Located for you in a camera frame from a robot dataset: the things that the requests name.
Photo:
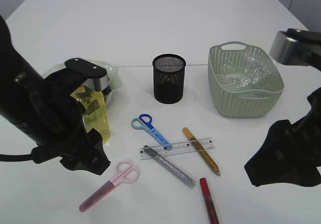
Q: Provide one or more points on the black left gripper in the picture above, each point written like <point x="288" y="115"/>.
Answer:
<point x="56" y="124"/>

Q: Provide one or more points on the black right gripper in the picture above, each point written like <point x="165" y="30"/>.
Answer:
<point x="285" y="158"/>

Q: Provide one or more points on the yellow tea drink bottle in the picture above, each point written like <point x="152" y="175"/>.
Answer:
<point x="95" y="116"/>

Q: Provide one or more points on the purple grape bunch with leaves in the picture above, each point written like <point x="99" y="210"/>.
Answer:
<point x="107" y="90"/>

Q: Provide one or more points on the clear plastic sheet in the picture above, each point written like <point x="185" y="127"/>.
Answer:
<point x="245" y="72"/>

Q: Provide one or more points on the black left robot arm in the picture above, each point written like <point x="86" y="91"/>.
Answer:
<point x="15" y="92"/>

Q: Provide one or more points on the clear plastic ruler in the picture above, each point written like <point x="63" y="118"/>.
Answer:
<point x="183" y="147"/>

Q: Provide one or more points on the pale green wavy plate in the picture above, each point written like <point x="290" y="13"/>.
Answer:
<point x="112" y="73"/>

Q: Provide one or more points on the gold glitter pen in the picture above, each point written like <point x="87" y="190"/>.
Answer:
<point x="202" y="152"/>

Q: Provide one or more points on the green plastic woven basket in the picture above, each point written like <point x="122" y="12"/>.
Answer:
<point x="253" y="103"/>

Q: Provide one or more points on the red glitter pen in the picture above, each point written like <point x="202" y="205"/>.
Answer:
<point x="212" y="215"/>

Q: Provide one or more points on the silver glitter pen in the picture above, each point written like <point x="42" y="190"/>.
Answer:
<point x="170" y="167"/>

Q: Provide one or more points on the black mesh pen cup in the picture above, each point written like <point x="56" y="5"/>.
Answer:
<point x="168" y="78"/>

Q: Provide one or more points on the pink scissors with cover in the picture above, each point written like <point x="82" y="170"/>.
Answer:
<point x="125" y="172"/>

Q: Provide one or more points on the blue scissors with cover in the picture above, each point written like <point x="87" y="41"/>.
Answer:
<point x="144" y="122"/>

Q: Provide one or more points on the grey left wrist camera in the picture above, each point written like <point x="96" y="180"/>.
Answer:
<point x="96" y="77"/>

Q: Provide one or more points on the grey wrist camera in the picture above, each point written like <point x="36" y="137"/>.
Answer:
<point x="295" y="47"/>
<point x="96" y="77"/>

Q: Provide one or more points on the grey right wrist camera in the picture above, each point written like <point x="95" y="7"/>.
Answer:
<point x="295" y="47"/>

